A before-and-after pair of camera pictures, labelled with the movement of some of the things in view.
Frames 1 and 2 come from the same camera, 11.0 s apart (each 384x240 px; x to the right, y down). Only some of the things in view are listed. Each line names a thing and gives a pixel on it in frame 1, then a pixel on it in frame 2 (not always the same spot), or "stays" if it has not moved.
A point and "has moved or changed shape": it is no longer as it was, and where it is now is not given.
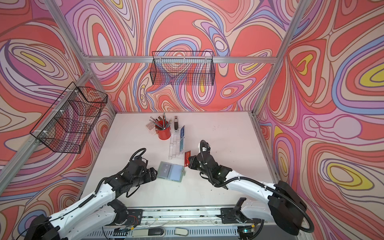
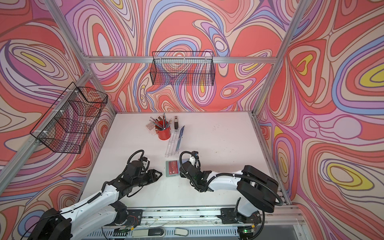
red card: [187, 155] → [173, 167]
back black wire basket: [183, 68] stays
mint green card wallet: [171, 171] has moved or changed shape
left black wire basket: [66, 126] stays
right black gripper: [193, 163] → [182, 175]
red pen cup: [164, 133] stays
